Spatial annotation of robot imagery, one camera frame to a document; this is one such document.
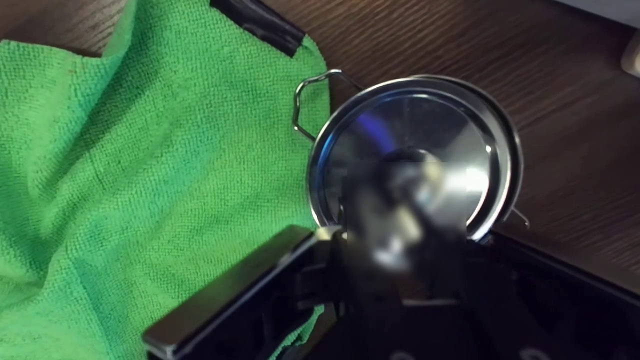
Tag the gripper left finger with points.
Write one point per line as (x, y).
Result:
(235, 300)

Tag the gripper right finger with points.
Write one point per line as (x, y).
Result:
(560, 305)

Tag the steel pot lid with knob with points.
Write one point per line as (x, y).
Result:
(415, 125)

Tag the green microfibre cloth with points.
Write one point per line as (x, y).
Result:
(130, 175)

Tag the beige object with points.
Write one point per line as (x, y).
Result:
(632, 55)

